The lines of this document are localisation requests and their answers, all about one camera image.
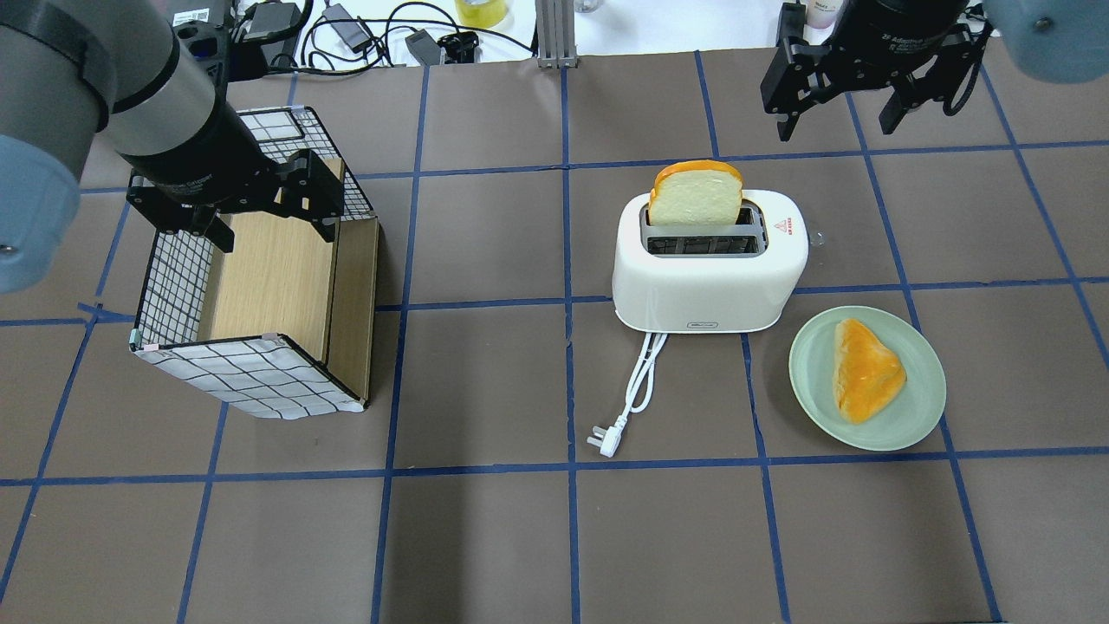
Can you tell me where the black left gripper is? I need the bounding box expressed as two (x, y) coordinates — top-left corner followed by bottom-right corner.
(119, 104), (345, 253)

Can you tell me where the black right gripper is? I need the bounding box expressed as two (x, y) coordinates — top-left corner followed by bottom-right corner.
(761, 1), (991, 142)

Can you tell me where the white toaster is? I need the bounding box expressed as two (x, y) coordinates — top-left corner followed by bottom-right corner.
(613, 190), (808, 335)

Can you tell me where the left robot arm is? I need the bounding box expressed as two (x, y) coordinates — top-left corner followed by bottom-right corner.
(1, 1), (344, 293)

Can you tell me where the toast slice in toaster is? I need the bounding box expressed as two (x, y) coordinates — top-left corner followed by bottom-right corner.
(648, 158), (744, 226)

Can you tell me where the black power brick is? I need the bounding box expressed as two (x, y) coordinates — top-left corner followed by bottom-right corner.
(240, 1), (302, 43)

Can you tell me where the black power adapter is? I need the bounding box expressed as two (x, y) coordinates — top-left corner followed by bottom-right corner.
(405, 30), (446, 67)

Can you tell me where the yellow tape roll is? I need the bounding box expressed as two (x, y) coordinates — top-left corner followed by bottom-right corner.
(454, 0), (509, 30)

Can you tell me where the orange bread on plate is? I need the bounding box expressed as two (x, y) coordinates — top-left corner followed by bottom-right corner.
(832, 317), (907, 424)

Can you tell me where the light green plate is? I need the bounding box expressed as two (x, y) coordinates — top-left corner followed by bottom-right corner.
(788, 305), (947, 452)

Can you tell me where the wire basket with wooden panels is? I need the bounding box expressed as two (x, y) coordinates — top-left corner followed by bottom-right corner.
(128, 106), (380, 419)

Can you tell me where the black cables bundle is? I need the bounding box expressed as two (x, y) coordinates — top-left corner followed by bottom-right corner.
(295, 0), (535, 75)

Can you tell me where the aluminium profile post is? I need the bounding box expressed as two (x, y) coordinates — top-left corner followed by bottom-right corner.
(535, 0), (579, 68)

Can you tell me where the white power cord with plug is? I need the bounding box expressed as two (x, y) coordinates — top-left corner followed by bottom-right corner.
(587, 330), (670, 458)

